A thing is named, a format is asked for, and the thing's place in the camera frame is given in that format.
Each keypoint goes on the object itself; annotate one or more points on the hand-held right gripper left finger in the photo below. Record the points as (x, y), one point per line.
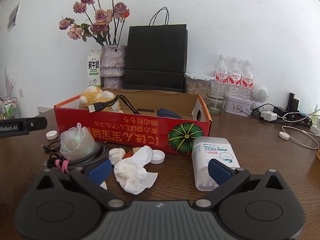
(100, 171)

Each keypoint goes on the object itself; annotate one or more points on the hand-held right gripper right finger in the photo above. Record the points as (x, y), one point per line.
(219, 171)

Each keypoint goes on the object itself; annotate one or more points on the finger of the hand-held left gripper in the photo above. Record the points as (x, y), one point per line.
(32, 124)

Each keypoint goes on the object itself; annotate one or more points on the white cotton swab box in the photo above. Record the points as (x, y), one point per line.
(205, 155)

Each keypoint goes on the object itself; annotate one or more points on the small white bottle cap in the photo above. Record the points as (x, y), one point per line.
(51, 135)

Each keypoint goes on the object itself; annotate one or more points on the small white tissue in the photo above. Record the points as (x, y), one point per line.
(116, 155)

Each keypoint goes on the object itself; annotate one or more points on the iridescent plastic bag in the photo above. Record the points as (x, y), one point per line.
(75, 145)

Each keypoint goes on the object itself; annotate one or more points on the red cardboard box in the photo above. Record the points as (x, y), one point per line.
(140, 132)

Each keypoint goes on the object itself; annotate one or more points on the white plastic lid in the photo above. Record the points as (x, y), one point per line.
(157, 156)

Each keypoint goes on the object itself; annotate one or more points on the yellow spotted plush toy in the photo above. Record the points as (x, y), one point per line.
(95, 96)

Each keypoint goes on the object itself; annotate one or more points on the navy blue soft case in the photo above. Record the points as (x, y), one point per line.
(167, 112)

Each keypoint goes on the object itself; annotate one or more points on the clear container of seeds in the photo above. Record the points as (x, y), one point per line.
(197, 87)

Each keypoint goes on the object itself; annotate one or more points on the white flat carton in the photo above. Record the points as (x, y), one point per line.
(46, 110)

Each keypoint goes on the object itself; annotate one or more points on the small orange scrap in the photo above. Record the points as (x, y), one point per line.
(127, 155)

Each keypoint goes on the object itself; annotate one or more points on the small beige block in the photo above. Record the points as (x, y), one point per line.
(136, 150)

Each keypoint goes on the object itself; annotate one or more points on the white tin box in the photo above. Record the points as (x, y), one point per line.
(237, 107)

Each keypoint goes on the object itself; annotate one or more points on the clear glass jar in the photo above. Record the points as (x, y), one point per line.
(217, 100)

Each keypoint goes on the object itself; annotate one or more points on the white charger block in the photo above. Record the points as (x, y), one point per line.
(268, 116)

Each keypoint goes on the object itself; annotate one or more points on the white green milk carton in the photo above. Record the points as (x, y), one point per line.
(93, 70)

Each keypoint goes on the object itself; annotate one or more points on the black power strip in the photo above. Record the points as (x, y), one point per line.
(280, 110)

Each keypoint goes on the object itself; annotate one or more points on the white round speaker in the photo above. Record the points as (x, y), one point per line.
(260, 93)

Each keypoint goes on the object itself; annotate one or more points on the water bottle with red label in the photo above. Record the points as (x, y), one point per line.
(247, 77)
(235, 75)
(221, 72)

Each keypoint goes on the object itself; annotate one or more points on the black power adapter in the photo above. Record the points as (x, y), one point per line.
(291, 102)

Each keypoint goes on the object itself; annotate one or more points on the purple stone vase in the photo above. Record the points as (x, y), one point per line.
(112, 62)

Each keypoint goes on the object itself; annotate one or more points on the small clear spray bottle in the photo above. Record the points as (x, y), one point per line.
(316, 115)

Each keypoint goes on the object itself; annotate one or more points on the dried rose bouquet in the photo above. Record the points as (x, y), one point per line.
(101, 17)

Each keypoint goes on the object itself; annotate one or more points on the black paper bag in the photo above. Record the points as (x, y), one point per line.
(155, 55)

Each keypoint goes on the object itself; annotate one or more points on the white wall outlet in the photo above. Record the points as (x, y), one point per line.
(21, 92)

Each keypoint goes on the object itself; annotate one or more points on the white wall charger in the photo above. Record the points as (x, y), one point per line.
(315, 129)

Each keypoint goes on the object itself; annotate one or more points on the wall poster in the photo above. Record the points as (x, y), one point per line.
(13, 16)

